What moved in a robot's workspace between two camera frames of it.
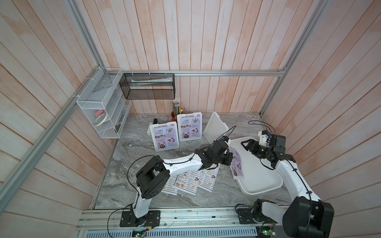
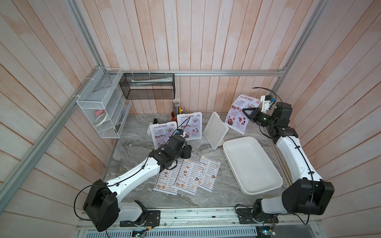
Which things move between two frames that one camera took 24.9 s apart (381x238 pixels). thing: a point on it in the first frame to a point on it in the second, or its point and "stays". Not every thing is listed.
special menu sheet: [236, 167] to [235, 119]
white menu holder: [215, 128] stays
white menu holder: [190, 126] stays
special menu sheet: [190, 126] stays
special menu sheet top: [165, 135] stays
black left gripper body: [224, 158] to [185, 152]
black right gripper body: [259, 151] to [263, 120]
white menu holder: [164, 135] stays
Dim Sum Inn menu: [169, 187] stays
